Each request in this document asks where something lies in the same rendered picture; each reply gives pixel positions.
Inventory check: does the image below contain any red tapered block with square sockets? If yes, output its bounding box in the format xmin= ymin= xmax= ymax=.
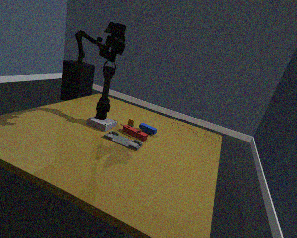
xmin=122 ymin=125 xmax=148 ymax=142

